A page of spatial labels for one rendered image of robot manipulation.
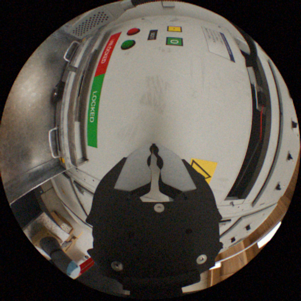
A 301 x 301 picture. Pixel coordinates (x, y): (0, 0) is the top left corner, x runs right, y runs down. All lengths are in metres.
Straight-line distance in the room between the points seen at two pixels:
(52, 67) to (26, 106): 0.16
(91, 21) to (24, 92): 0.27
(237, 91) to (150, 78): 0.15
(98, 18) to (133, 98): 0.28
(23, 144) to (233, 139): 0.53
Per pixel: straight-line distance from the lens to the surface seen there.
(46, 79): 0.43
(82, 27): 0.38
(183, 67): 0.17
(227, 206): 0.37
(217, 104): 0.16
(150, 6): 0.51
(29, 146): 0.40
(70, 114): 0.21
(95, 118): 0.20
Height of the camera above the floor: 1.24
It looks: 11 degrees down
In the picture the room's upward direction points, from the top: 100 degrees clockwise
